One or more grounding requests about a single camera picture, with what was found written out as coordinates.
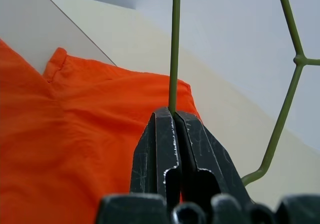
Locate green wire hanger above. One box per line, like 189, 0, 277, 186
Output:
168, 0, 320, 188

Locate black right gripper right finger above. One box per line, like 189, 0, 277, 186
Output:
174, 110, 255, 208

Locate orange shorts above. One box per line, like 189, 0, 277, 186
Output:
0, 38, 203, 224

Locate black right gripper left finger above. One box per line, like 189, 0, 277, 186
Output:
129, 106, 183, 208

